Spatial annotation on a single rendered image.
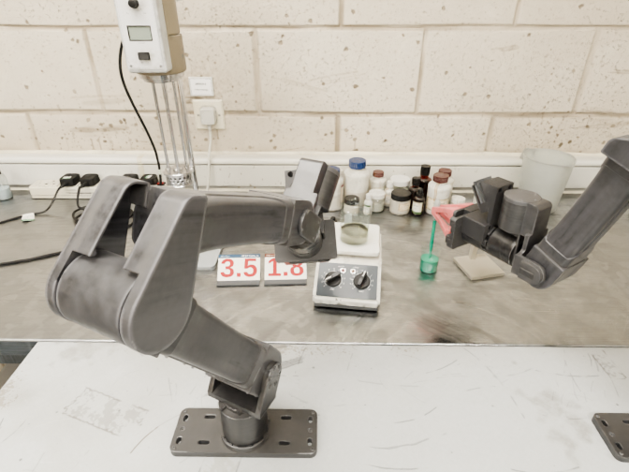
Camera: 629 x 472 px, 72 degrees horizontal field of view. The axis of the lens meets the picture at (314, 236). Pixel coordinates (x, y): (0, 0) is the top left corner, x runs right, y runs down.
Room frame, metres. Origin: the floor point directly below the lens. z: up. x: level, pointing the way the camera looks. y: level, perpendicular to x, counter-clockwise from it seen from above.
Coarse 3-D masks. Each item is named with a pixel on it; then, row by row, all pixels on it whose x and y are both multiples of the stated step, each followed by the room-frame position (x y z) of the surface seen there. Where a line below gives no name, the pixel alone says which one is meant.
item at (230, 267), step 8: (224, 264) 0.77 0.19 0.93; (232, 264) 0.77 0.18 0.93; (240, 264) 0.77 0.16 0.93; (248, 264) 0.77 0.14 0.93; (256, 264) 0.77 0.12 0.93; (224, 272) 0.76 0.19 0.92; (232, 272) 0.76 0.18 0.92; (240, 272) 0.76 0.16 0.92; (248, 272) 0.76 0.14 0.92; (256, 272) 0.76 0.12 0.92
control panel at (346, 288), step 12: (324, 264) 0.72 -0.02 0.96; (336, 264) 0.72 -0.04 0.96; (348, 264) 0.72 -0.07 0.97; (324, 276) 0.70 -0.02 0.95; (348, 276) 0.69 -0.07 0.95; (372, 276) 0.69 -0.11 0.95; (324, 288) 0.67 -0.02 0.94; (336, 288) 0.67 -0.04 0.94; (348, 288) 0.67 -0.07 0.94; (372, 288) 0.67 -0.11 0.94; (372, 300) 0.65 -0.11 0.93
